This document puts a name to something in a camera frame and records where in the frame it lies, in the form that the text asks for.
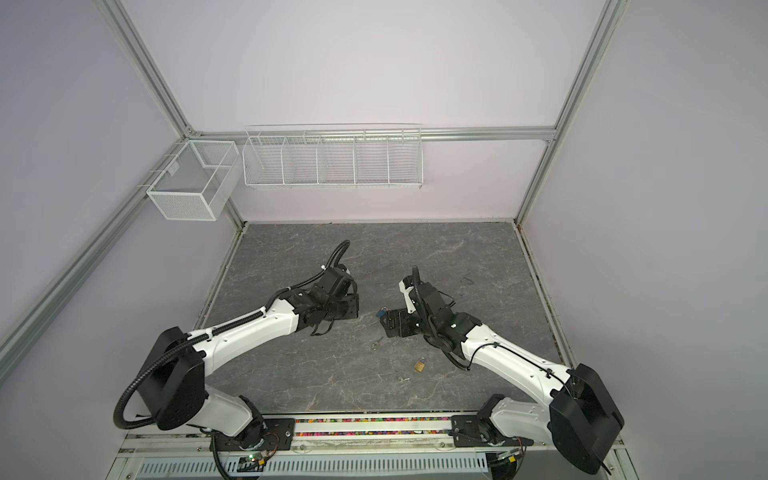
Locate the brass padlock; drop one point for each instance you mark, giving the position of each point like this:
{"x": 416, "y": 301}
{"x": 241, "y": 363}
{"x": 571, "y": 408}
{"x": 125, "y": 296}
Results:
{"x": 419, "y": 365}

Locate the white mesh box basket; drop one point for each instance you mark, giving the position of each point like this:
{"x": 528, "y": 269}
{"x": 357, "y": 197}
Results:
{"x": 198, "y": 181}

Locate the white vented cable duct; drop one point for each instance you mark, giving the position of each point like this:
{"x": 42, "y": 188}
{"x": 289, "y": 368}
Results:
{"x": 323, "y": 466}

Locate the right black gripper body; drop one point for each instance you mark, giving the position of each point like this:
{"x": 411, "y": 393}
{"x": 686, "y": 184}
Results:
{"x": 411, "y": 324}

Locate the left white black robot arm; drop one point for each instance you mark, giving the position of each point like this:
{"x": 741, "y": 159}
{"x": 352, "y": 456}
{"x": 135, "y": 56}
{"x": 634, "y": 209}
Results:
{"x": 171, "y": 388}

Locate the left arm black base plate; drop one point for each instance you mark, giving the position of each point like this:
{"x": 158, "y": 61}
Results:
{"x": 272, "y": 434}

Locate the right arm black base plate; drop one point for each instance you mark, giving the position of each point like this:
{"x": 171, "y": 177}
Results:
{"x": 471, "y": 431}

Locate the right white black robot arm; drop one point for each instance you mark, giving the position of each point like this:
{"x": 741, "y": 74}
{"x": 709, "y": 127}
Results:
{"x": 568, "y": 408}

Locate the white wire shelf basket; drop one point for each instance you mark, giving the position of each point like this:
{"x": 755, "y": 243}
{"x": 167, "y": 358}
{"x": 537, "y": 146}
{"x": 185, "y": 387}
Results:
{"x": 333, "y": 155}

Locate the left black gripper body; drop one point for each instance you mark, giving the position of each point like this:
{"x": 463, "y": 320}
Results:
{"x": 345, "y": 309}

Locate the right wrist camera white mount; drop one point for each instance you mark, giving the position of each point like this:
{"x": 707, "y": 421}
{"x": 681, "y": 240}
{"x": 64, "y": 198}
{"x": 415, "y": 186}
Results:
{"x": 406, "y": 288}

